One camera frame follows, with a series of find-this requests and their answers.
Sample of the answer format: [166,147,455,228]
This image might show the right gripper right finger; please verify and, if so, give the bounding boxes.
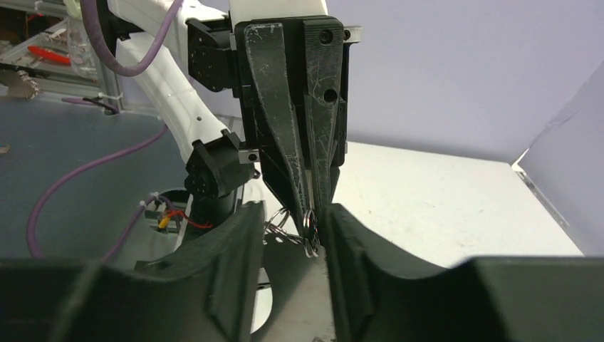
[320,204,603,341]

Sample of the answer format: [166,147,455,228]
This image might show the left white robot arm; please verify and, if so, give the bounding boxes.
[80,1,361,239]

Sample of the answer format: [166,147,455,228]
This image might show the aluminium frame rail back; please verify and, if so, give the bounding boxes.
[511,164,569,229]

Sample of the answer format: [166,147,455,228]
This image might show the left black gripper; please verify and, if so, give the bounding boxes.
[234,15,362,237]

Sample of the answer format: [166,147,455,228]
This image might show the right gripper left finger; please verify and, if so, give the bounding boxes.
[1,202,265,341]

